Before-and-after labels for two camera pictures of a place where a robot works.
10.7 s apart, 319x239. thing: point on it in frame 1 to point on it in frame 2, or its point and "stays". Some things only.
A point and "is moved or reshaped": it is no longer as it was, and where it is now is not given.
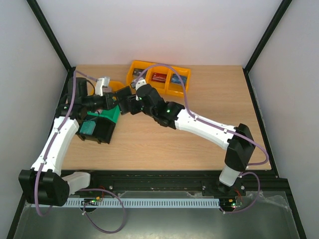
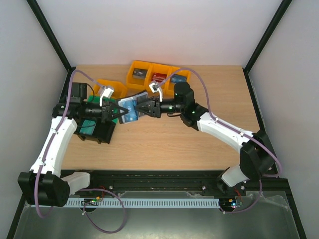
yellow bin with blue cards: (174, 84) stays
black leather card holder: (122, 95) is moved or reshaped
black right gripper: (130, 104) to (156, 109)
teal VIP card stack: (87, 127) stays
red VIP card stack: (159, 77) stays
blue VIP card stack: (175, 79) stays
